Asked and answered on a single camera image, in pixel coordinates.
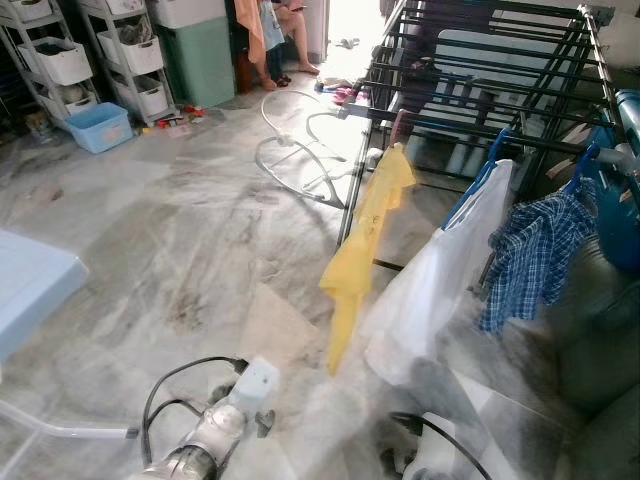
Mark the pink plastic clothes hanger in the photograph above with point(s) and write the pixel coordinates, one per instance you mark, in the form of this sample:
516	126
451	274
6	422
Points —
402	128

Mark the peach hanging cloth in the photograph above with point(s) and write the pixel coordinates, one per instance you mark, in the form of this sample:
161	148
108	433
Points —
248	30

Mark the pale grey slatted bench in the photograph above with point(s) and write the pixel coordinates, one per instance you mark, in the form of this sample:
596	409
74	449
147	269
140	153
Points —
470	158

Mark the white plastic folding table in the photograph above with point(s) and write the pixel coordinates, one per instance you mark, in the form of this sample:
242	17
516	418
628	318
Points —
35	285

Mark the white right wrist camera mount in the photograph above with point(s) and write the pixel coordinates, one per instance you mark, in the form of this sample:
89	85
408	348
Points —
440	455

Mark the blue plaid shirt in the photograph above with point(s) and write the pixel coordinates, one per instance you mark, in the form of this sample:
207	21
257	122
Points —
530	255

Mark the seated adult person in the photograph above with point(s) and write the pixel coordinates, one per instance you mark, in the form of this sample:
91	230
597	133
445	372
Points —
300	35

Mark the green plastic cabinet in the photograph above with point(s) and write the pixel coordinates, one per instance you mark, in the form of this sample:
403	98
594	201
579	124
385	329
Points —
200	65

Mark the child in light blue shirt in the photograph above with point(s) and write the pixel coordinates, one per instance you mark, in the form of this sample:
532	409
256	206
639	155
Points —
270	30

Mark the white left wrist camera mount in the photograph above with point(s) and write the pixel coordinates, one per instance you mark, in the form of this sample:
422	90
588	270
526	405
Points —
255	385

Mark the white t-shirt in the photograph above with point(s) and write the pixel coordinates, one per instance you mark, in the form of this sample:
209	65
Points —
440	280

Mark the grey-green leather sofa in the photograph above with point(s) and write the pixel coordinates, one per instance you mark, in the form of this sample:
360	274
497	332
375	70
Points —
610	340

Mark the yellow t-shirt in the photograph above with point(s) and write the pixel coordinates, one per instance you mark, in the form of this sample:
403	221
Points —
370	230

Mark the light blue plastic basin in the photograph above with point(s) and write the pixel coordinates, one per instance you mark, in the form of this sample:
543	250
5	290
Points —
100	130

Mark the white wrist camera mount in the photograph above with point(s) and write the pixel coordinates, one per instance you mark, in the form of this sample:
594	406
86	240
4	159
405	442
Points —
440	455
255	385

